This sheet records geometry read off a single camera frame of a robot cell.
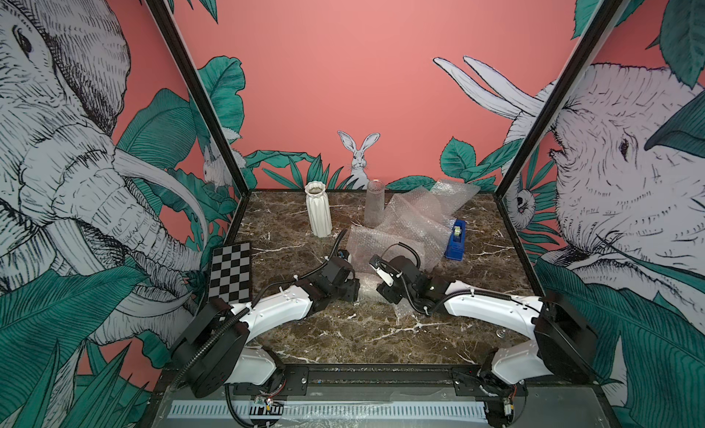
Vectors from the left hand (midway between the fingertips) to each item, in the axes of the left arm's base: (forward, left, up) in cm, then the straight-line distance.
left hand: (354, 280), depth 87 cm
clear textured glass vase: (+28, -9, +6) cm, 30 cm away
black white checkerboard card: (+6, +43, -4) cm, 43 cm away
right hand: (0, -9, +4) cm, 10 cm away
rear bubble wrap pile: (+25, -27, 0) cm, 37 cm away
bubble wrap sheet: (+17, -4, -5) cm, 18 cm away
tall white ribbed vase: (+22, +12, +11) cm, 27 cm away
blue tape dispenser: (+14, -38, -1) cm, 41 cm away
